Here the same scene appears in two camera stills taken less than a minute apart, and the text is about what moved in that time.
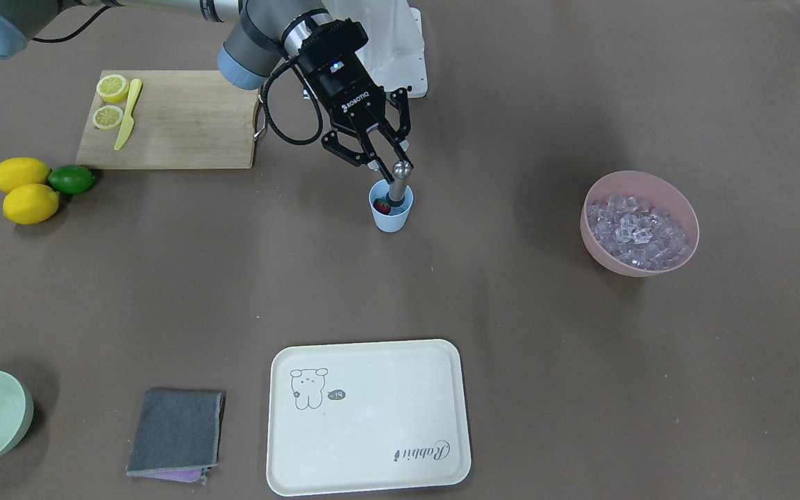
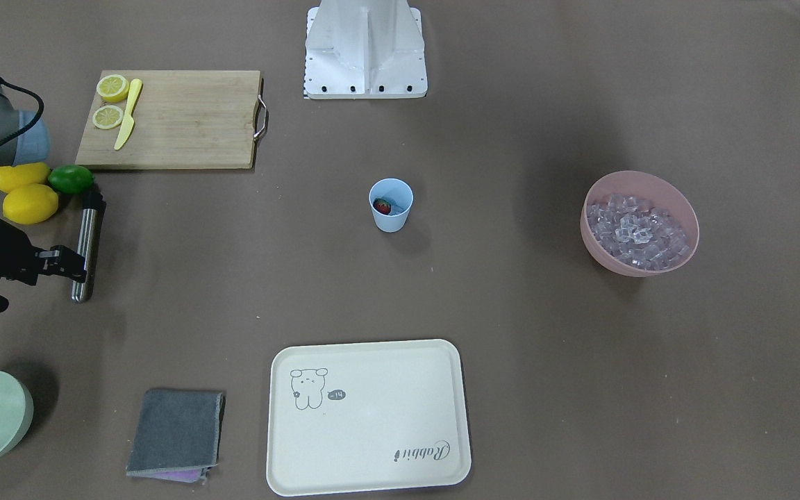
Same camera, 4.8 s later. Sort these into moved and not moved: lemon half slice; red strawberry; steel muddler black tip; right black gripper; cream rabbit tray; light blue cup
Moved: right black gripper; steel muddler black tip
Not moved: cream rabbit tray; red strawberry; lemon half slice; light blue cup
